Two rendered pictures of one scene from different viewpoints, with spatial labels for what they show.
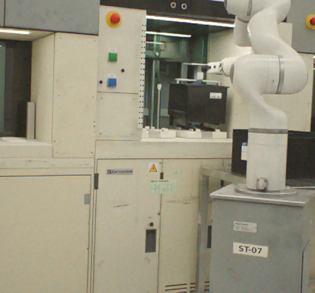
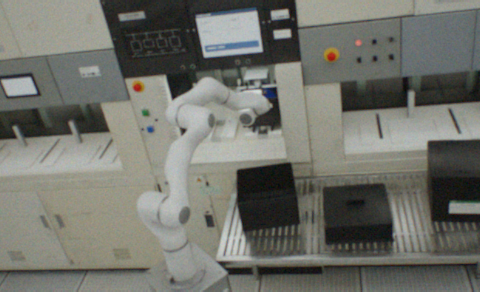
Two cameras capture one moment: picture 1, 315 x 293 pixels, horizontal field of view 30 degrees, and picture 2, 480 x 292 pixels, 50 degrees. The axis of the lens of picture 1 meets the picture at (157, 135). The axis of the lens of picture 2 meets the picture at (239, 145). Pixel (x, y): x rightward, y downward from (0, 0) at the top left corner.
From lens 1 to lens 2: 223 cm
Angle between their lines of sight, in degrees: 46
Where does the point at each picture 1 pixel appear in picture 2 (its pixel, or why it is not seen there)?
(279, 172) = (178, 272)
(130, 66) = (161, 116)
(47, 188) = (127, 193)
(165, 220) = (217, 209)
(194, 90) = not seen: hidden behind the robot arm
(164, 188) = (211, 191)
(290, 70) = (163, 219)
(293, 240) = not seen: outside the picture
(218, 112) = (272, 117)
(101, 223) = not seen: hidden behind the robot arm
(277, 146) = (171, 259)
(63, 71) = (113, 126)
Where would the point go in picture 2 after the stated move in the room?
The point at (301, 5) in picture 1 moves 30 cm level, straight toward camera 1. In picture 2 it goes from (315, 42) to (270, 69)
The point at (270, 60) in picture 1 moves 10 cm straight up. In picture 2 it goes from (152, 208) to (145, 188)
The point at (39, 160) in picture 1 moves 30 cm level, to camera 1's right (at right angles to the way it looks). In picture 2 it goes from (117, 178) to (157, 190)
